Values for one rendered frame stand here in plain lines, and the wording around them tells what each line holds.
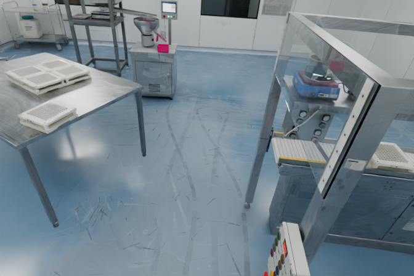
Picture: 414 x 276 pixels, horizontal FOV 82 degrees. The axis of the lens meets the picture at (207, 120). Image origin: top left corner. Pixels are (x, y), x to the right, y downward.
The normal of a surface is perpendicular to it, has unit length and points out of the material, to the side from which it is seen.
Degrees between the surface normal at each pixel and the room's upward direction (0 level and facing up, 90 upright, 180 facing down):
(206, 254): 0
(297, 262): 1
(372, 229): 90
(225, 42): 90
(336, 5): 90
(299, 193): 90
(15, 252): 0
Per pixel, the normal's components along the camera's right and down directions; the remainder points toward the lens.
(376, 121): -0.11, 0.53
